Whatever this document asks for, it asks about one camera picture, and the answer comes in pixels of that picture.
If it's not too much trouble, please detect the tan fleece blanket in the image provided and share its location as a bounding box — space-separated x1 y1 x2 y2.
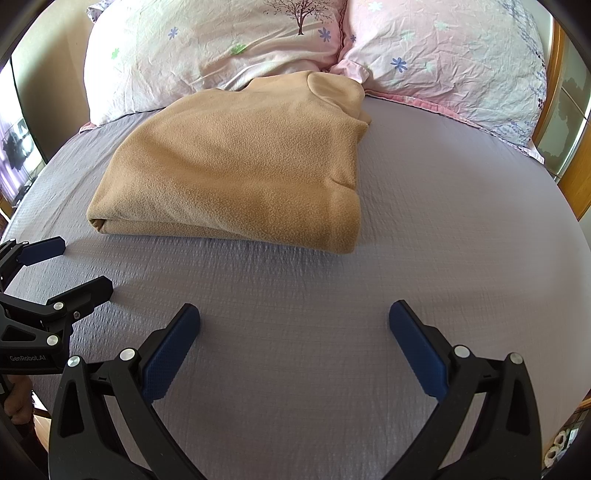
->
86 70 373 255

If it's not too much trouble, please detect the window with purple curtain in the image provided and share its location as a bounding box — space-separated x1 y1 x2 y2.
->
0 60 49 217

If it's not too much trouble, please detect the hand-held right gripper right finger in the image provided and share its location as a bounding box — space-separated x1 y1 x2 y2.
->
388 300 543 480

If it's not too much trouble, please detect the pink floral pillow with tree print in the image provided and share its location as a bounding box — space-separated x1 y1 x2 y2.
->
84 0 350 126

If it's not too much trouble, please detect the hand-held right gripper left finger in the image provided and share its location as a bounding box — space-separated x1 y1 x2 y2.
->
47 303 204 480

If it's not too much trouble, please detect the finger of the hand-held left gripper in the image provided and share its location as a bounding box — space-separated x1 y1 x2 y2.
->
0 275 114 355
0 236 66 292

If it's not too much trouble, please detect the person's left hand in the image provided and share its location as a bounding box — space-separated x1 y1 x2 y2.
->
6 376 36 426

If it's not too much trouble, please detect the wooden headboard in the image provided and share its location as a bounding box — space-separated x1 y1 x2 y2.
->
531 22 568 160

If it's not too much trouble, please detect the frosted glass wardrobe door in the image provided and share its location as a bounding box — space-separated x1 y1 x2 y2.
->
539 44 591 185

